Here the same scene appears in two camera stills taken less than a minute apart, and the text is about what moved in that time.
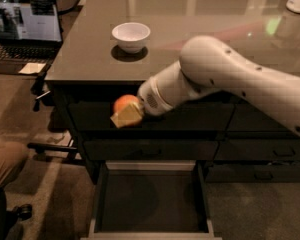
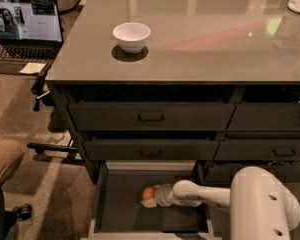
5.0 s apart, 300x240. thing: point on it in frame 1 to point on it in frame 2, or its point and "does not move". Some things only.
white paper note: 32,67 does not move
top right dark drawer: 246,117 does not move
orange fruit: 123,101 to 148,193
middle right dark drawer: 262,149 does not move
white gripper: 152,99 to 161,194
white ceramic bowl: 131,36 does not move
